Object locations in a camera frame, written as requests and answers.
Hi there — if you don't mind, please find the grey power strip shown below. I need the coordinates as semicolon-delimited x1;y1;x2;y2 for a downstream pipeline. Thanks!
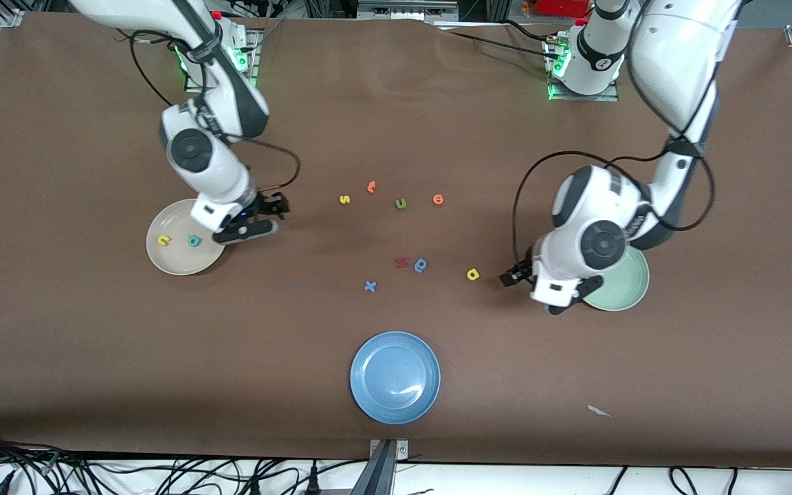
357;0;460;23

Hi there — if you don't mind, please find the silver mounting bracket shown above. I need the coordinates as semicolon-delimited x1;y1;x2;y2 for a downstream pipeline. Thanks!
368;438;410;463

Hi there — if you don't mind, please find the black base cable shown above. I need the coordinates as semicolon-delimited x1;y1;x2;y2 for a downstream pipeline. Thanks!
499;17;562;43
432;26;562;64

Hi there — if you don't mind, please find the blue plate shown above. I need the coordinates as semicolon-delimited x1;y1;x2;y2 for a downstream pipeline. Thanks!
349;331;442;426

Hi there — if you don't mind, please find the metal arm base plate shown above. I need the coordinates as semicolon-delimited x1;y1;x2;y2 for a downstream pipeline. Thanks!
183;27;263;94
542;34;621;103

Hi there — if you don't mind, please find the dark aluminium strut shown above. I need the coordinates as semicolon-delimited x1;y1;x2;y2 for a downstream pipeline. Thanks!
351;440;397;495

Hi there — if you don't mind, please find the red box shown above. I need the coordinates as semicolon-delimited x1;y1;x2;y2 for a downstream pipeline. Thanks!
536;0;591;19

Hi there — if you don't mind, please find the green plate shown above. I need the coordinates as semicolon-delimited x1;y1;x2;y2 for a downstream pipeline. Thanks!
580;246;650;312

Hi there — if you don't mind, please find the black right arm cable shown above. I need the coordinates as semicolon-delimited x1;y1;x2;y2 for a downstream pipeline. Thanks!
234;137;302;193
118;27;194;109

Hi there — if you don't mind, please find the beige plate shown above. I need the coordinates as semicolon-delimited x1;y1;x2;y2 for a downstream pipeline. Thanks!
146;198;230;276

